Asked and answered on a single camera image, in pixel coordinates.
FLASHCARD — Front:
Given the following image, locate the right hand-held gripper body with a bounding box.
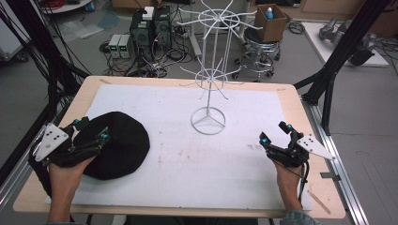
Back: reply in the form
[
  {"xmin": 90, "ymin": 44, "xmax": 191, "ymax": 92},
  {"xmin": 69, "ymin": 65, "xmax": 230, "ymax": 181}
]
[{"xmin": 267, "ymin": 130, "xmax": 336, "ymax": 169}]

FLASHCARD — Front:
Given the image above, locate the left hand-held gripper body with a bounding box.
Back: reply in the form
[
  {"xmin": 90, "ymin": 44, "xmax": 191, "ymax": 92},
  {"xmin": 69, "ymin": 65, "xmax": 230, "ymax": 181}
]
[{"xmin": 34, "ymin": 122, "xmax": 101, "ymax": 168}]

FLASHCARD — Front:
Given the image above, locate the black beret hat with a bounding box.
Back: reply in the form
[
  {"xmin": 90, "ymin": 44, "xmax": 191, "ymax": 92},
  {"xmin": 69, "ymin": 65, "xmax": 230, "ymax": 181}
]
[{"xmin": 72, "ymin": 111, "xmax": 151, "ymax": 181}]

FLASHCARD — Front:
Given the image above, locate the white wire hat rack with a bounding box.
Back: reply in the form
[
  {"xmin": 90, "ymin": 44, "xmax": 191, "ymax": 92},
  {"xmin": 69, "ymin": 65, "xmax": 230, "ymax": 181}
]
[{"xmin": 177, "ymin": 0, "xmax": 265, "ymax": 136}]

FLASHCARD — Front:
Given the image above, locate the person's right hand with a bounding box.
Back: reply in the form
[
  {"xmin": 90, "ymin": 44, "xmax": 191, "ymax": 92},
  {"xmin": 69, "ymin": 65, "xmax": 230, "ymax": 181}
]
[{"xmin": 274, "ymin": 158, "xmax": 304, "ymax": 192}]

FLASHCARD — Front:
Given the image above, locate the person's left hand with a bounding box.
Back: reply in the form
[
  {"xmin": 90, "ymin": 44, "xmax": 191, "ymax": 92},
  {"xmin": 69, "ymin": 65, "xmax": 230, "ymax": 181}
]
[{"xmin": 48, "ymin": 157, "xmax": 95, "ymax": 192}]

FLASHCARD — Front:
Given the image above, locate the grey tape piece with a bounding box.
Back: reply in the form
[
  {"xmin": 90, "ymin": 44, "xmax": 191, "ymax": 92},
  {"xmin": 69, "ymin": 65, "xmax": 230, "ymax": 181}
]
[{"xmin": 319, "ymin": 171, "xmax": 342, "ymax": 183}]

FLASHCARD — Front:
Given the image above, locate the wooden stick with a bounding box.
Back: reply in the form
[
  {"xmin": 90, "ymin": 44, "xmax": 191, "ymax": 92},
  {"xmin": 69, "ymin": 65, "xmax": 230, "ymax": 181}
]
[{"xmin": 307, "ymin": 189, "xmax": 332, "ymax": 216}]

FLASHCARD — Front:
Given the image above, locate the denim sleeve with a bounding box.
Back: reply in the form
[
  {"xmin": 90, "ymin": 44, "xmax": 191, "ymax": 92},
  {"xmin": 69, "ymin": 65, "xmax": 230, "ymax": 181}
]
[{"xmin": 279, "ymin": 210, "xmax": 317, "ymax": 225}]

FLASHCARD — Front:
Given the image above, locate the chrome rolling stool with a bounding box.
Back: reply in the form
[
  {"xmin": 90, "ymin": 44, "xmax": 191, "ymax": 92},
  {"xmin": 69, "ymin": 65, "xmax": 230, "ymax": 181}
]
[{"xmin": 233, "ymin": 28, "xmax": 282, "ymax": 82}]

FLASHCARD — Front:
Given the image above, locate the white foam mat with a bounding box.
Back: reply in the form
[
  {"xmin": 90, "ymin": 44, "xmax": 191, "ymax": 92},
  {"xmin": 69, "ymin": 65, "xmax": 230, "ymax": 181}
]
[{"xmin": 45, "ymin": 82, "xmax": 314, "ymax": 212}]

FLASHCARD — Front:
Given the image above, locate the white power supply unit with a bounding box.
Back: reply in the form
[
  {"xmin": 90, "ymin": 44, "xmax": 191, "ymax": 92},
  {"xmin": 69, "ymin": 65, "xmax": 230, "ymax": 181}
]
[
  {"xmin": 107, "ymin": 34, "xmax": 122, "ymax": 59},
  {"xmin": 118, "ymin": 34, "xmax": 134, "ymax": 59}
]

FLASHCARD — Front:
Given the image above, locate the white floor board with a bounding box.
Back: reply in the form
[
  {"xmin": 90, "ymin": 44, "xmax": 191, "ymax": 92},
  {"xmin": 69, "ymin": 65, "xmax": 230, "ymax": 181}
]
[{"xmin": 301, "ymin": 21, "xmax": 390, "ymax": 68}]

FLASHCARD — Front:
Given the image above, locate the cardboard box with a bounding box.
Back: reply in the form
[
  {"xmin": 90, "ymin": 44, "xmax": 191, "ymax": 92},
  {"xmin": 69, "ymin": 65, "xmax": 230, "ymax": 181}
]
[{"xmin": 253, "ymin": 3, "xmax": 288, "ymax": 43}]

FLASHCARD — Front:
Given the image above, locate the black computer tower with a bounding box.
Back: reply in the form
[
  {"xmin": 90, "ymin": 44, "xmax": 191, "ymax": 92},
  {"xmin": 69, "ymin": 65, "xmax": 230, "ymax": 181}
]
[
  {"xmin": 129, "ymin": 9, "xmax": 155, "ymax": 62},
  {"xmin": 152, "ymin": 5, "xmax": 174, "ymax": 53}
]

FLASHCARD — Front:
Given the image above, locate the white adapter box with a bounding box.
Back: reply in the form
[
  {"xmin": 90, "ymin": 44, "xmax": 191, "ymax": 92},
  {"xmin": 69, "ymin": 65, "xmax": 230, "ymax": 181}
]
[{"xmin": 142, "ymin": 6, "xmax": 155, "ymax": 22}]

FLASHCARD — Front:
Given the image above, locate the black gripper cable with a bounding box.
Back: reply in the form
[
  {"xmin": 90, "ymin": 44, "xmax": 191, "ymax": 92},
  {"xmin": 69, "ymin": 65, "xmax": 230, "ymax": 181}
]
[{"xmin": 298, "ymin": 159, "xmax": 311, "ymax": 204}]

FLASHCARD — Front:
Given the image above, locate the black gripper strap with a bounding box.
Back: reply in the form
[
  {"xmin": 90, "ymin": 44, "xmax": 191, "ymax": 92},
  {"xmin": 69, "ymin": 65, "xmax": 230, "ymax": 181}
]
[{"xmin": 27, "ymin": 140, "xmax": 53, "ymax": 199}]

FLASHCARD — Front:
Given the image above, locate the aluminium rail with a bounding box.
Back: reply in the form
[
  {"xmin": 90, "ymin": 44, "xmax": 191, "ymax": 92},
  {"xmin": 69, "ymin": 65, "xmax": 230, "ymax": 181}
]
[{"xmin": 300, "ymin": 98, "xmax": 371, "ymax": 225}]

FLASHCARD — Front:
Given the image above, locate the black metal frame post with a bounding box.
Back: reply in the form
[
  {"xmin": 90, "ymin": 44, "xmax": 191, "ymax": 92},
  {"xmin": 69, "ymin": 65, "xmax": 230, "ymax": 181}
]
[
  {"xmin": 293, "ymin": 0, "xmax": 393, "ymax": 137},
  {"xmin": 0, "ymin": 0, "xmax": 92, "ymax": 188}
]

